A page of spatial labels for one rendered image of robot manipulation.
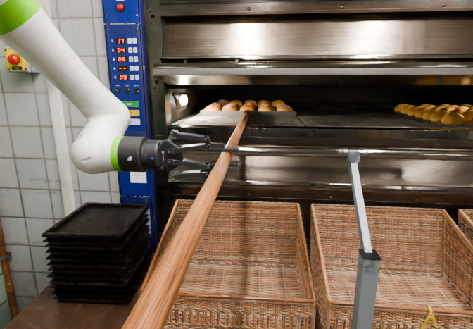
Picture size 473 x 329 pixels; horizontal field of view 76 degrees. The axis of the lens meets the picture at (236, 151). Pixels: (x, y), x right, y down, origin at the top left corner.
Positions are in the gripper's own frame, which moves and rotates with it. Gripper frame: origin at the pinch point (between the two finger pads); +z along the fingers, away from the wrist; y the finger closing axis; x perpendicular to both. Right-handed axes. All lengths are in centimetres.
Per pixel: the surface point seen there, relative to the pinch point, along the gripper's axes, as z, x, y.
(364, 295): 36, 4, 34
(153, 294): 1, 52, -1
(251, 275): 6, -37, 60
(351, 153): 35.9, -17.4, 2.8
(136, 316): 0, 55, -1
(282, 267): 19, -44, 60
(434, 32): 74, -57, -36
